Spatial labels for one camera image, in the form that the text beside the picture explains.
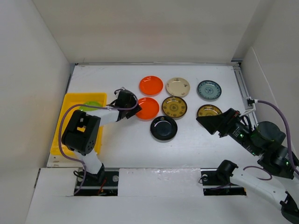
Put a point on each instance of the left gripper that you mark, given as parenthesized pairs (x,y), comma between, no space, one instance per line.
(133,112)

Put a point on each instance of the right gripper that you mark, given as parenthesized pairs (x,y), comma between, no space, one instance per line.
(223,122)

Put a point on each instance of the orange plate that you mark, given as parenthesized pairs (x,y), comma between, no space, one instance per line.
(149,108)
(151,85)

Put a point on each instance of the blue white porcelain plate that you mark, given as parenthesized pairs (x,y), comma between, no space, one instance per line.
(209,90)

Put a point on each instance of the black plate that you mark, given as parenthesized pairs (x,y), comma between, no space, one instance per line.
(163,128)

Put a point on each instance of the green plate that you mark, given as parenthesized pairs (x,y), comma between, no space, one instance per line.
(90,103)

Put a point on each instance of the brown gold patterned plate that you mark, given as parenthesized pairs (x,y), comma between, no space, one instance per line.
(174,107)

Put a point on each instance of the cream plate with calligraphy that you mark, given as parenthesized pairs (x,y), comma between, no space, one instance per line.
(178,87)

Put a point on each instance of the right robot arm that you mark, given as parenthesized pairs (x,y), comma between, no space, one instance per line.
(265,142)

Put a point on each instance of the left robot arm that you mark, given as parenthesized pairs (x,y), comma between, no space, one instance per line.
(91,163)

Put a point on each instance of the yellow plastic bin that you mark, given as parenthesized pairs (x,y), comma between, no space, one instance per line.
(75,129)

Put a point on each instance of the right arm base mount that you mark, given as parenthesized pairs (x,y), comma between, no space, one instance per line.
(216,181)

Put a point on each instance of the aluminium rail right side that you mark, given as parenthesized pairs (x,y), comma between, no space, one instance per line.
(249,109)

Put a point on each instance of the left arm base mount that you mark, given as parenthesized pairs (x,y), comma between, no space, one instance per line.
(106,186)

